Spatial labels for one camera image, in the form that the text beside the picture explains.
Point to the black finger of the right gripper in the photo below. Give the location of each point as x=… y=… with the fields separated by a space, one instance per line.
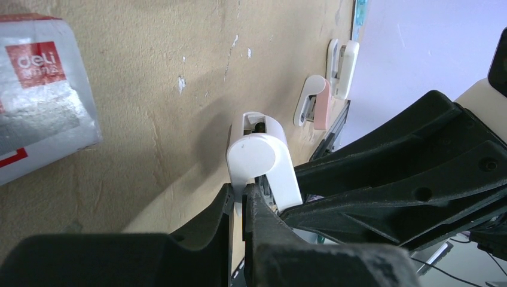
x=368 y=160

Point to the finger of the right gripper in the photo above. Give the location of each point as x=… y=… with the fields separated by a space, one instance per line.
x=415 y=212

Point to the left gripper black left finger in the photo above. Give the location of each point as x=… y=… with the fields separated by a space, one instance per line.
x=196 y=254

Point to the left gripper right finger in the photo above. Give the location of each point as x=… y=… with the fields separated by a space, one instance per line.
x=276 y=256

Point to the pink and white stapler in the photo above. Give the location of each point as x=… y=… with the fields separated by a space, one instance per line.
x=314 y=103

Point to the red staple box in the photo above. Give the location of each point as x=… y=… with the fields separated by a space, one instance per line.
x=47 y=106

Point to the blue patterned oval case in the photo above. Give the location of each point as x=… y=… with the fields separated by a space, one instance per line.
x=360 y=10

